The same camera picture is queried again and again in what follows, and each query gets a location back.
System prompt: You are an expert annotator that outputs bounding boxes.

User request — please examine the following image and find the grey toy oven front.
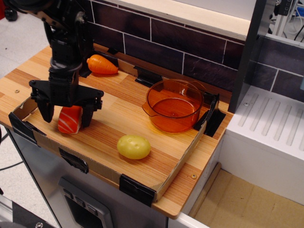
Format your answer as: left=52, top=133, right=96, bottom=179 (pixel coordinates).
left=58, top=178, right=113, bottom=228

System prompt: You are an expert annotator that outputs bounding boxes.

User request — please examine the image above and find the orange transparent plastic pot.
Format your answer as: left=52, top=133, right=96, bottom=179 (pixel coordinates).
left=142, top=79, right=206, bottom=133

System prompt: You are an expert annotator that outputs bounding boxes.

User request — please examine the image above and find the yellow toy potato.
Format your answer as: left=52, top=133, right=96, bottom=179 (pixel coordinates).
left=117, top=134, right=151, bottom=160

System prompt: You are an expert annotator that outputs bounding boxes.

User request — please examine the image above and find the white toy sink drainboard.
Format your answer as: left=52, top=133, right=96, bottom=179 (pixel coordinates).
left=219, top=86, right=304, bottom=204

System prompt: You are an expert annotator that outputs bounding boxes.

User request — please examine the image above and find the orange toy carrot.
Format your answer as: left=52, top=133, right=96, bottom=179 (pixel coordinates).
left=86, top=54, right=118, bottom=75

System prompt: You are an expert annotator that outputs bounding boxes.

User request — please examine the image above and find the black caster wheel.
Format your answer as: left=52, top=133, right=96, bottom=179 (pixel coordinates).
left=4, top=8, right=18, bottom=21

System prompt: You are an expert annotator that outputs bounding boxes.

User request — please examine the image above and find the cardboard fence with black tape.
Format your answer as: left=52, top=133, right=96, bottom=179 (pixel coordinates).
left=8, top=47, right=227, bottom=207

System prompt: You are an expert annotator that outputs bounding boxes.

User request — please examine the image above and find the salmon nigiri sushi toy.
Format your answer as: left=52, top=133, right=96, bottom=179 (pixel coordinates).
left=57, top=105, right=83, bottom=134

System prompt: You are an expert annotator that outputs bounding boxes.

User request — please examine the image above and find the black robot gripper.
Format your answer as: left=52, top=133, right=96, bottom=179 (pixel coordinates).
left=29, top=67, right=104, bottom=128

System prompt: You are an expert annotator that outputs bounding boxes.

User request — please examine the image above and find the dark grey vertical post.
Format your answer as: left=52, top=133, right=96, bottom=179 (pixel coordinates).
left=228, top=0, right=266, bottom=113

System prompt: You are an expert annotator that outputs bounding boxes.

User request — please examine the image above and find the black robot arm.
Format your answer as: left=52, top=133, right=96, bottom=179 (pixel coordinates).
left=4, top=0, right=104, bottom=127

